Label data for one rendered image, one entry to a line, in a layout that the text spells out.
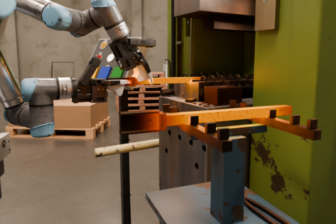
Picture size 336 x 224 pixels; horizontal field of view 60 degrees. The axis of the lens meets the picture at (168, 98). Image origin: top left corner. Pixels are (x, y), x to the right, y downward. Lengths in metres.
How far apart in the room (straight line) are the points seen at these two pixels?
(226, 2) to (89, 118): 3.06
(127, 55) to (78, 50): 8.46
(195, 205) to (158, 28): 8.82
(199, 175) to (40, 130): 0.58
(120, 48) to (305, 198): 0.80
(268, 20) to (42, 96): 0.78
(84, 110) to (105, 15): 3.04
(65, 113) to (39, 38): 5.85
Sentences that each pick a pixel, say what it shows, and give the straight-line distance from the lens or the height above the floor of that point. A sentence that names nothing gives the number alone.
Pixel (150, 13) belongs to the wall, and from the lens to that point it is 9.53.
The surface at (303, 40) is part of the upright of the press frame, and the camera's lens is 1.01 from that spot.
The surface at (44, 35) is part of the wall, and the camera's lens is 9.73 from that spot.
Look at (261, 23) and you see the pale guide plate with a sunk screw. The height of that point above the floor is 1.21.
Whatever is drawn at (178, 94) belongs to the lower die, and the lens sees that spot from 1.30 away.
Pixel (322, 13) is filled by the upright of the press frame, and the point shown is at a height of 1.22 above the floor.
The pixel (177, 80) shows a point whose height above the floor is 1.00.
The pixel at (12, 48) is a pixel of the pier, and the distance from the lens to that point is 9.80.
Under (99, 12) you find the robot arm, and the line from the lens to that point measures 1.06.
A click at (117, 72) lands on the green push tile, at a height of 1.01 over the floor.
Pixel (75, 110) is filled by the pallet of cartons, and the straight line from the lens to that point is 4.06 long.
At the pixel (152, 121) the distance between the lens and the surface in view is 0.62.
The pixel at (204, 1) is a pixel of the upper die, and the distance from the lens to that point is 1.20.
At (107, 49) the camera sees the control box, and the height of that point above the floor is 1.14.
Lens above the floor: 1.09
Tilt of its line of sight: 8 degrees down
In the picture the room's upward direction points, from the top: straight up
